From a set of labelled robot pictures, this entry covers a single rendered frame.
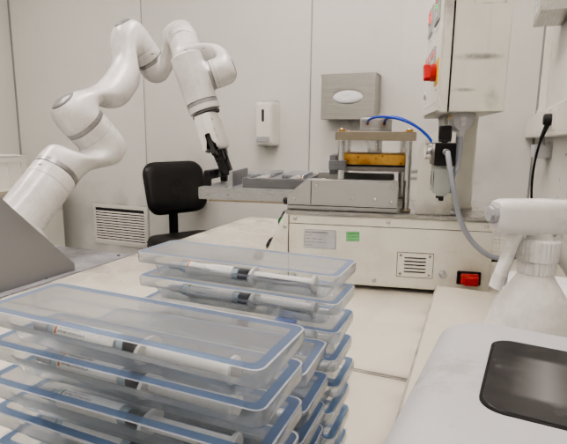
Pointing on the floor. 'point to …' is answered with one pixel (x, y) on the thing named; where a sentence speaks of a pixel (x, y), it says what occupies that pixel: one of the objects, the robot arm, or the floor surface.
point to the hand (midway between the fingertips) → (225, 168)
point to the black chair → (173, 195)
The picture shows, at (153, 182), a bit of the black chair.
